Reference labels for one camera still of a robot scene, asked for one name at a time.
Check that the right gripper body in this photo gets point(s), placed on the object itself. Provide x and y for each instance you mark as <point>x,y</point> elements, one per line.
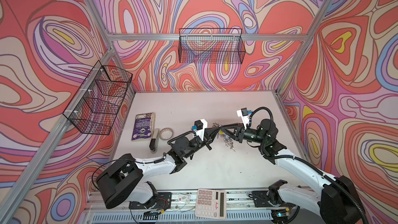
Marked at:
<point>240,135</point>

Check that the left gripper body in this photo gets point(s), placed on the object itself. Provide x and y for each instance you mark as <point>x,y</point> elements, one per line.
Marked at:
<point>204,143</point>

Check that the back wire basket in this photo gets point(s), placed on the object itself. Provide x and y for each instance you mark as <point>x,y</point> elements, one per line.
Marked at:
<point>211,45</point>

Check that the clear tape roll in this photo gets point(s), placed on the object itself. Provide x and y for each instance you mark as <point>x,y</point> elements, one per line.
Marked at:
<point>166,134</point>

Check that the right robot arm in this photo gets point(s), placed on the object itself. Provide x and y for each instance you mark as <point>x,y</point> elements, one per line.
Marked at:
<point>333,198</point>

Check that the white pink calculator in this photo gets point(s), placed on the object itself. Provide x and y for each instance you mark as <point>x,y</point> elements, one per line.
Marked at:
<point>211,204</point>

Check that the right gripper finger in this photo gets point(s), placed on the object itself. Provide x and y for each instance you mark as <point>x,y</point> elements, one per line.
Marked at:
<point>233,126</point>
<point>230,134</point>

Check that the round keyring disc with keys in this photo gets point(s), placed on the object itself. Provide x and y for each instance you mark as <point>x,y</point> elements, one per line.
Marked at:
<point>228,141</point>

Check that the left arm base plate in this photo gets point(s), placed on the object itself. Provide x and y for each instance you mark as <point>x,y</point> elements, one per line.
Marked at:
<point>160,201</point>

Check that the black stapler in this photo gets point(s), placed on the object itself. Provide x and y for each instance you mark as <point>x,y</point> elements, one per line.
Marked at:
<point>153,146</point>

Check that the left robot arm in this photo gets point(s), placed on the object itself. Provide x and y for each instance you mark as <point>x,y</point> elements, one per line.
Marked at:
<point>126,178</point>

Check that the small white label card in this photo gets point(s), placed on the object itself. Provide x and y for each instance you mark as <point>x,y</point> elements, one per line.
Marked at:
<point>184,198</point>

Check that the left wire basket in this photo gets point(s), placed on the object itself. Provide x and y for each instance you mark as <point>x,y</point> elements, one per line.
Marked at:
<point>99,99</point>

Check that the wire basket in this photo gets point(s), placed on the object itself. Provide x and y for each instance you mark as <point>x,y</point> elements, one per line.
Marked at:
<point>211,45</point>
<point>99,99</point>

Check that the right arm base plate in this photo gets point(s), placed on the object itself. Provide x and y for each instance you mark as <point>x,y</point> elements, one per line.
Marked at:
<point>260,199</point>

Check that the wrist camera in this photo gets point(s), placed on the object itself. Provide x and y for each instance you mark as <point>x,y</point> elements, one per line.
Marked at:
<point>199,129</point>
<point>245,116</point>

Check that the purple book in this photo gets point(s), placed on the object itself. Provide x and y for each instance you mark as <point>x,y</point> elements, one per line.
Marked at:
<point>143,126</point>

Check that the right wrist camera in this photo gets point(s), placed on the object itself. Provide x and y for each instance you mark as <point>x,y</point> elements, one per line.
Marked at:
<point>245,116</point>

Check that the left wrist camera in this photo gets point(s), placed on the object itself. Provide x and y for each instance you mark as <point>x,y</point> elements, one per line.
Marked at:
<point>199,129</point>

